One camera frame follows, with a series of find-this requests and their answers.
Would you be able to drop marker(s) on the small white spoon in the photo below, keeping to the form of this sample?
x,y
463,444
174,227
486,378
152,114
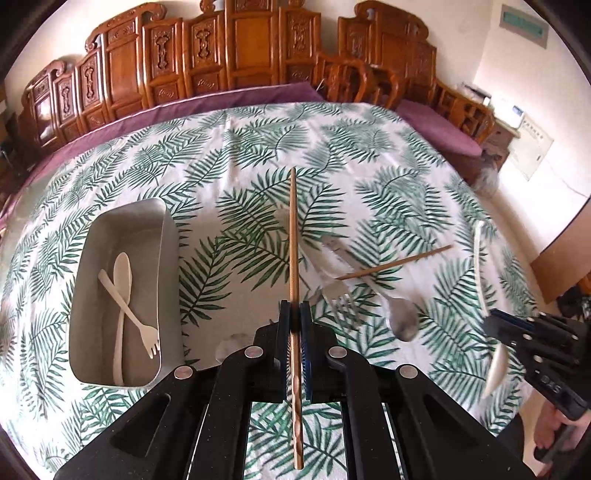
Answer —
x,y
121,270

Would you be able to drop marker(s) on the wooden side table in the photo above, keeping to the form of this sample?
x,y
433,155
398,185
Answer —
x,y
501,134

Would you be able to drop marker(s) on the grey fluffy duster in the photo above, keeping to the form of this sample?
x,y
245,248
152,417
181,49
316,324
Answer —
x,y
488,177

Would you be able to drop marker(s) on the white plastic fork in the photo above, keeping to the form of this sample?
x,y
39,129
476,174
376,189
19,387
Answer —
x,y
131,316

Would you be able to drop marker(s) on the white wall electrical box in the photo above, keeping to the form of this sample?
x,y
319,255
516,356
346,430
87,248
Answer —
x,y
534,147

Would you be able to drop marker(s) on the carved wooden armchair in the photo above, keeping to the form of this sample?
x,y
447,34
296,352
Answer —
x,y
415,50

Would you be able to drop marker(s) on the person's right hand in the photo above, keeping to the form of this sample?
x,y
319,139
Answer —
x,y
549,429

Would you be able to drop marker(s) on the tissue box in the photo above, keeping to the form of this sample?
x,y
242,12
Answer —
x,y
476,93

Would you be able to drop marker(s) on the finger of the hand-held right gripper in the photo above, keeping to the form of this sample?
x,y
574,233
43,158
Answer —
x,y
515,318
512,334

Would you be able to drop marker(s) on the grey metal tray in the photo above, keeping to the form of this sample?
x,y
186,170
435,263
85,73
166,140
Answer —
x,y
152,258

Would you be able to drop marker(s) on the green wall panel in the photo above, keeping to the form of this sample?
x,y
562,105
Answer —
x,y
524,25

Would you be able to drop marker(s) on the purple armchair cushion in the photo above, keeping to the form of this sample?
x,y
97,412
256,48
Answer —
x,y
438,127

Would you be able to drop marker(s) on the wooden chopstick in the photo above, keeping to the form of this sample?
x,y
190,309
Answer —
x,y
397,262
293,240

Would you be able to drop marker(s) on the large white ladle spoon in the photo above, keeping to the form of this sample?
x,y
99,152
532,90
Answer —
x,y
495,369

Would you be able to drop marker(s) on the brown wooden panel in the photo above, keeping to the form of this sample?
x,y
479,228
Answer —
x,y
561,267

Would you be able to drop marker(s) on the leaf print tablecloth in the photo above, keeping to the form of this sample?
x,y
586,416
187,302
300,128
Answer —
x,y
221,184

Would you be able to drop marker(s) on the carved wooden sofa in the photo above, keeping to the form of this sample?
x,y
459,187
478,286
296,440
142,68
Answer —
x,y
184,55

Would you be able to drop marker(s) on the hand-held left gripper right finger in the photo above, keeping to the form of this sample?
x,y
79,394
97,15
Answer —
x,y
307,350

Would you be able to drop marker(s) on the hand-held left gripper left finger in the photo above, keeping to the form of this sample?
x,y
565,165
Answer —
x,y
285,350

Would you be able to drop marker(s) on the metal spoon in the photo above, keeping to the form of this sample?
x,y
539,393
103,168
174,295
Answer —
x,y
404,318

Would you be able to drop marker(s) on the small white device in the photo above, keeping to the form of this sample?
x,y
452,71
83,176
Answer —
x,y
517,115

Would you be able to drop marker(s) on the purple sofa cushion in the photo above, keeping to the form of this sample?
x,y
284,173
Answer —
x,y
184,104

